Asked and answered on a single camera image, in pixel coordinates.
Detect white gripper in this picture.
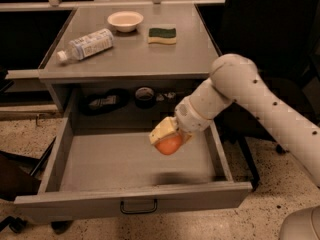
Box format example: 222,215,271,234
149,97,212,146

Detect orange fruit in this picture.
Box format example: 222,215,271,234
155,135,183,155

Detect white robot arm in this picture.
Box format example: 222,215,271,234
149,54,320,185

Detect open grey top drawer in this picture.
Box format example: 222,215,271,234
14,83,254,224

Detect small crumpled wrappers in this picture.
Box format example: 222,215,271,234
156,92,176,102

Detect black tape roll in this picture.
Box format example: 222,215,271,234
135,87,155,109

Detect grey metal cabinet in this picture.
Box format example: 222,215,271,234
40,4,218,134

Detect green and yellow sponge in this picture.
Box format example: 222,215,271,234
148,28,177,45

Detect white ceramic bowl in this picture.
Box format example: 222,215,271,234
107,11,144,33

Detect clear plastic water bottle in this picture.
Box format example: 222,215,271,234
57,28,114,63

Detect black office chair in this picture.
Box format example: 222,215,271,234
196,0,320,192

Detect dark chair base at left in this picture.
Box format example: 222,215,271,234
0,67,73,240

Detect black coiled strap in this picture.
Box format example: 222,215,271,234
78,87,131,116

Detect black drawer handle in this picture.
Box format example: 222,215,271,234
120,199,158,215

